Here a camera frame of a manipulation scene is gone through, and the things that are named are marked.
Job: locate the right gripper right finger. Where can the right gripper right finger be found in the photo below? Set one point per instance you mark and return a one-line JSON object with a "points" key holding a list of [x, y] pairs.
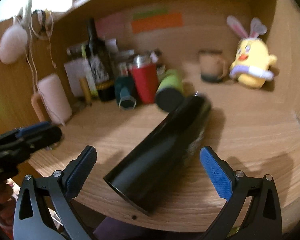
{"points": [[252, 208]]}

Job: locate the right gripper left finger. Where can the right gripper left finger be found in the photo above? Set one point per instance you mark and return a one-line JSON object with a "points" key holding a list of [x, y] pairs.
{"points": [[32, 219]]}

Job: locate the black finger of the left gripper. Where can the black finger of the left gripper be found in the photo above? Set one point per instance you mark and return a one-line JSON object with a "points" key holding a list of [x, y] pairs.
{"points": [[43, 133], [13, 151]]}

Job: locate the black cylindrical tumbler cup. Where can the black cylindrical tumbler cup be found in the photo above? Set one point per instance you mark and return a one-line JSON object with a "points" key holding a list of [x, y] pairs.
{"points": [[138, 178]]}

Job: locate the yellow tube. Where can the yellow tube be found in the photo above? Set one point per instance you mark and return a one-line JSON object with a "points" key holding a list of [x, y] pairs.
{"points": [[86, 90]]}

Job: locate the white card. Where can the white card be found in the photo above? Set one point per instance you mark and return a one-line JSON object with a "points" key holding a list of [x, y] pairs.
{"points": [[75, 70]]}

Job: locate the dark wine bottle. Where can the dark wine bottle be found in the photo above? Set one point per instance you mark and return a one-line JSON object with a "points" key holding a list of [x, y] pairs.
{"points": [[100, 64]]}

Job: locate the teal hexagonal bottle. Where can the teal hexagonal bottle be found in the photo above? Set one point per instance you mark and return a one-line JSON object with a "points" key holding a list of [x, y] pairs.
{"points": [[124, 92]]}

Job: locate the red tumbler steel rim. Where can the red tumbler steel rim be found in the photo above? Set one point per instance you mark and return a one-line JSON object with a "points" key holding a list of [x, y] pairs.
{"points": [[144, 73]]}

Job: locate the pink sticky note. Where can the pink sticky note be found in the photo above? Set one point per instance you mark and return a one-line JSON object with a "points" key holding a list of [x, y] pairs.
{"points": [[111, 25]]}

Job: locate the green tumbler black lid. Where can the green tumbler black lid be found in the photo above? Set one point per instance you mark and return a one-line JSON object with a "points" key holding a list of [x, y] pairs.
{"points": [[170, 93]]}

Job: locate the yellow chick plush bunny ears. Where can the yellow chick plush bunny ears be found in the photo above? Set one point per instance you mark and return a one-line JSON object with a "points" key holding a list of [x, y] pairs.
{"points": [[251, 66]]}

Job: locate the brown gradient mug with lid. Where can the brown gradient mug with lid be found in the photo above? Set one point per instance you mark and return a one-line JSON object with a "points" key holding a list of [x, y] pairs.
{"points": [[213, 66]]}

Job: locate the green sticky note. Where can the green sticky note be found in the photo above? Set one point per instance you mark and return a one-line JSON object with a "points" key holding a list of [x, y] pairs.
{"points": [[149, 13]]}

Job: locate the orange sticky note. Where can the orange sticky note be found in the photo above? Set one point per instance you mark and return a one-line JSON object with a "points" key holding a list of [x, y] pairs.
{"points": [[171, 20]]}

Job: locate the hanging string ornaments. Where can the hanging string ornaments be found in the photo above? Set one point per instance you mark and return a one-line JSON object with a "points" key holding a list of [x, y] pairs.
{"points": [[37, 24]]}

